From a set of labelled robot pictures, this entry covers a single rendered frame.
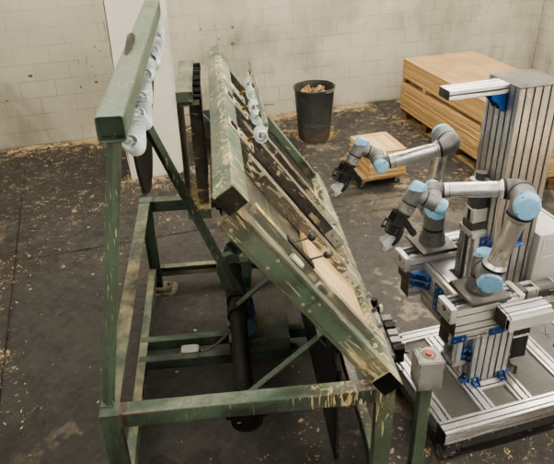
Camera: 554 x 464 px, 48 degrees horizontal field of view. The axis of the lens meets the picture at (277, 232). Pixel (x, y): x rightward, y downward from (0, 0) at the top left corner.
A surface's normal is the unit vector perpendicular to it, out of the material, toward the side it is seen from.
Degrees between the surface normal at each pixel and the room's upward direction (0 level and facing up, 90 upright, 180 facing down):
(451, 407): 0
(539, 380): 0
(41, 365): 0
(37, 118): 90
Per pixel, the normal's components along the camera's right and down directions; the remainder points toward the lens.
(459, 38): 0.29, 0.48
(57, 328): -0.03, -0.86
